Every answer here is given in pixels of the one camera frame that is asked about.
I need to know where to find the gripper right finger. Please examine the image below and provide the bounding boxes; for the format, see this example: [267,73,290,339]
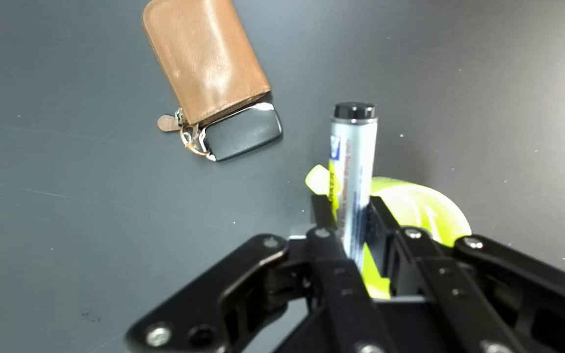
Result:
[370,196,565,353]

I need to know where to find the yellow-green mug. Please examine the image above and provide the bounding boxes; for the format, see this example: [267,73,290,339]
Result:
[305,164,472,300]

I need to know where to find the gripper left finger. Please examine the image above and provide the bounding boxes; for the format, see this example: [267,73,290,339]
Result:
[126,194,397,353]

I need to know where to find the brown leather key pouch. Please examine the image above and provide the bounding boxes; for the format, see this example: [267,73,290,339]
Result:
[142,0,272,133]

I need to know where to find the silver marker with black cap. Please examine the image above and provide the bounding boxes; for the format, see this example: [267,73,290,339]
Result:
[328,101,378,271]

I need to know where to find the black car key fob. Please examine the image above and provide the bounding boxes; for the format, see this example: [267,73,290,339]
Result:
[201,102,283,162]

